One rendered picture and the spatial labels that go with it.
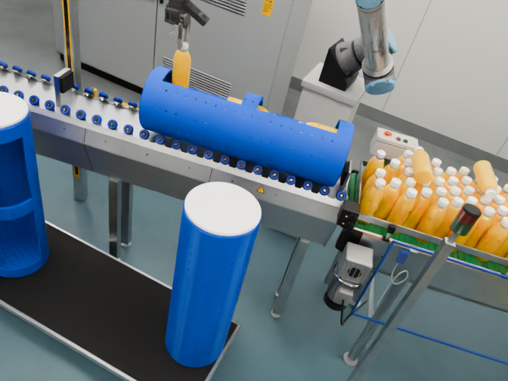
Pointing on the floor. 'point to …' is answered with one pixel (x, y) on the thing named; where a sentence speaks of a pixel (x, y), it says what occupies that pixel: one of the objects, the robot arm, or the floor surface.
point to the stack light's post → (404, 307)
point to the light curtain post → (71, 14)
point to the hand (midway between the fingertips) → (183, 44)
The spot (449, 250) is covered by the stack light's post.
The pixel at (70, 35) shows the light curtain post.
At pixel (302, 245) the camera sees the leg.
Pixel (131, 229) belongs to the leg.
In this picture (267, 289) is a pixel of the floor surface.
